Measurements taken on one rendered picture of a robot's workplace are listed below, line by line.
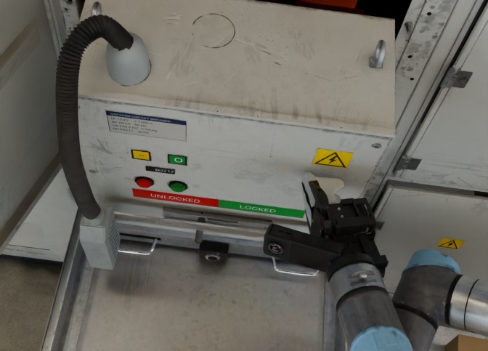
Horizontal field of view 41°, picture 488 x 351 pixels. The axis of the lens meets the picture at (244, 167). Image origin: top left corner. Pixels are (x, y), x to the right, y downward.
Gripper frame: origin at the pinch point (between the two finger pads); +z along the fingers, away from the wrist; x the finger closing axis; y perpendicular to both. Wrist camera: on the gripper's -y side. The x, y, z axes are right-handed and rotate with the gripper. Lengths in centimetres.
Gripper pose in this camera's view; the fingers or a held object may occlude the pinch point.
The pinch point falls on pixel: (303, 179)
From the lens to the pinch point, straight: 106.8
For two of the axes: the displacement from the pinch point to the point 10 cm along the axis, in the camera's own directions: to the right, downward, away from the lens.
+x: 0.4, -7.2, -6.9
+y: 9.8, -1.0, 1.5
